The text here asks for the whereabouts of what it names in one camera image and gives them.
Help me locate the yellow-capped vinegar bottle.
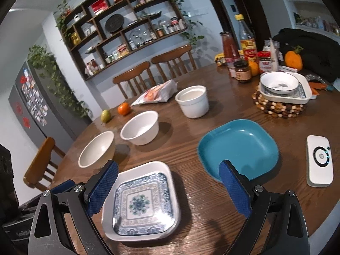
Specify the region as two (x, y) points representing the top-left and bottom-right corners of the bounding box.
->
(235, 14), (258, 62)

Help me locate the metal tray with blue cloth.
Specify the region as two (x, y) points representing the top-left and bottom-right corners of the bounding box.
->
(102, 161), (181, 241)

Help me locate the white cabinet shelf with goods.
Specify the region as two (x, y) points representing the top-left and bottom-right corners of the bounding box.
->
(292, 0), (340, 37)

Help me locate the group of fridge photo magnets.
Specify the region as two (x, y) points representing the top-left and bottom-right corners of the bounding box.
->
(14, 68), (49, 127)

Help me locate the white power bank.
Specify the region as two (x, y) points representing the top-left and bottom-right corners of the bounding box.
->
(306, 135), (334, 187)

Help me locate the dark wooden wall shelf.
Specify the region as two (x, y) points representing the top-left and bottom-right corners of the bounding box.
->
(60, 0), (188, 81)

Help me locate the round dark decorative plate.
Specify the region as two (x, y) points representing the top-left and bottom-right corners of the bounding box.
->
(105, 14), (125, 34)

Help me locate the white blue patterned square plate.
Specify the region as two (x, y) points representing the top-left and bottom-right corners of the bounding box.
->
(263, 83), (305, 99)

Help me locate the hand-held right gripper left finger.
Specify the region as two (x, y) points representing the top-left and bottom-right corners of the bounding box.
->
(28, 160), (119, 255)

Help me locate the red-lidded sauce jar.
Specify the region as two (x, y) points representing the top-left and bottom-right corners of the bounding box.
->
(257, 51), (276, 73)

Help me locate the wooden dining chair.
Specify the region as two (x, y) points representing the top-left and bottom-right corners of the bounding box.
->
(151, 45), (197, 79)
(113, 62), (156, 99)
(23, 137), (65, 192)

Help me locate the white straight-sided ceramic cup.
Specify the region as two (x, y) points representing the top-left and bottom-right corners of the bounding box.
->
(175, 85), (209, 119)

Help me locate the clear plastic container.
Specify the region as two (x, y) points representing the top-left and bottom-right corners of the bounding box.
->
(264, 39), (281, 52)

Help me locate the orange handled tool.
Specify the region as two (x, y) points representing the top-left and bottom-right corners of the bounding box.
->
(308, 81), (336, 92)

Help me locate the round glass plate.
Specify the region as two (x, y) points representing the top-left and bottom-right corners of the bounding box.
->
(129, 28), (148, 46)

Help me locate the brown-lidded sauce jar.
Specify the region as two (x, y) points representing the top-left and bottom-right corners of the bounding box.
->
(234, 61), (252, 83)

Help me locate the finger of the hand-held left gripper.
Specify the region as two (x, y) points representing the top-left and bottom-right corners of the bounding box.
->
(20, 180), (76, 213)

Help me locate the cream ceramic bowl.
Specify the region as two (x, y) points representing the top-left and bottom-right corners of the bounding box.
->
(78, 131), (115, 168)

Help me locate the teal square plate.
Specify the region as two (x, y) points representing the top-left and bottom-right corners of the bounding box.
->
(197, 119), (279, 184)

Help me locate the hanging ivy plant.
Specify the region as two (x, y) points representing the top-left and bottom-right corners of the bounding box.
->
(165, 0), (205, 49)
(28, 45), (91, 118)
(53, 0), (73, 36)

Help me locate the white square serving dish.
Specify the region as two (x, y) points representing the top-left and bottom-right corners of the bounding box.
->
(259, 72), (312, 104)

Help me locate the white ceramic bowl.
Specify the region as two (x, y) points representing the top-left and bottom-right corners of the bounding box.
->
(120, 111), (159, 146)

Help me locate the large orange fruit with leaves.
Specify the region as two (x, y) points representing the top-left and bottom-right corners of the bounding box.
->
(284, 46), (304, 71)

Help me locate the white snack bag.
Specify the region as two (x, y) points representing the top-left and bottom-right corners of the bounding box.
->
(131, 80), (178, 106)

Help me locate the wooden beaded trivet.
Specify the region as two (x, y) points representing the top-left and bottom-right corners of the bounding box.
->
(252, 90), (307, 119)

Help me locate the white bowl with dark rim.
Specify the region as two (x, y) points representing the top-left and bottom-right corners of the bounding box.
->
(260, 72), (299, 95)

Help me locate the red sauce bottle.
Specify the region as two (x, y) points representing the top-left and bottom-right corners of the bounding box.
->
(220, 31), (240, 65)

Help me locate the grey refrigerator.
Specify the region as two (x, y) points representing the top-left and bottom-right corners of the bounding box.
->
(8, 60), (92, 165)

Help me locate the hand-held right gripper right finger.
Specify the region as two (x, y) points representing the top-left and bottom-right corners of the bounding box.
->
(219, 160), (311, 255)

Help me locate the dark wooden door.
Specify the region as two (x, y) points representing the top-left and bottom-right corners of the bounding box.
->
(230, 0), (273, 46)
(204, 0), (235, 41)

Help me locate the black bag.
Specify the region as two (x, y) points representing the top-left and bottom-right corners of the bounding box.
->
(272, 28), (340, 83)

